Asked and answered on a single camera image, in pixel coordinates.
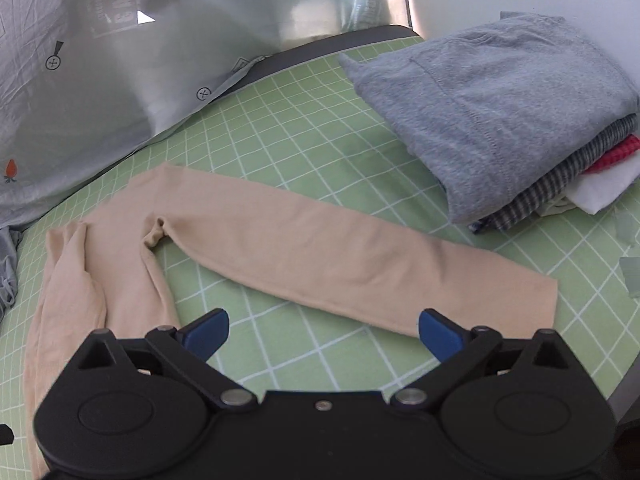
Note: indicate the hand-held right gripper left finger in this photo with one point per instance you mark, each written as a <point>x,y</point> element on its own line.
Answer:
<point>210,332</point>

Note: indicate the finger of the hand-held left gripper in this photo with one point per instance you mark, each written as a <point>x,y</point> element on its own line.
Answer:
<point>5,434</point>

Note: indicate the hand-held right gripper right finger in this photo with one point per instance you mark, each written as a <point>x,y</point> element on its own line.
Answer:
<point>437,335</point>

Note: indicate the beige long-sleeve shirt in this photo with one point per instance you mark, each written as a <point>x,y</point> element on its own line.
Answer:
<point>325,260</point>

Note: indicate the folded plaid garment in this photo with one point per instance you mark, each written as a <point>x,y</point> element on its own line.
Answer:
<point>540,195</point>

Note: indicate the light grey shirt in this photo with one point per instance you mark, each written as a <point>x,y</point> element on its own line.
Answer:
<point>7,260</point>

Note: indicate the clear plastic piece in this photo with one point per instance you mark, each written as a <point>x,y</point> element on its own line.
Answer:
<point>631,277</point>
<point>629,227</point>

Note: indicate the folded white garment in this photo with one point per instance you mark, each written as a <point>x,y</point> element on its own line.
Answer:
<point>600,192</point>

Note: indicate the green grid mat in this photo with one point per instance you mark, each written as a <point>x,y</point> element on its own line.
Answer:
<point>300,125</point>

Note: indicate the folded grey sweater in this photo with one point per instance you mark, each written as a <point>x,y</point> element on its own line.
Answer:
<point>500,110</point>

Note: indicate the folded red garment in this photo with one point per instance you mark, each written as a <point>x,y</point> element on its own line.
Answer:
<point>617,157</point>

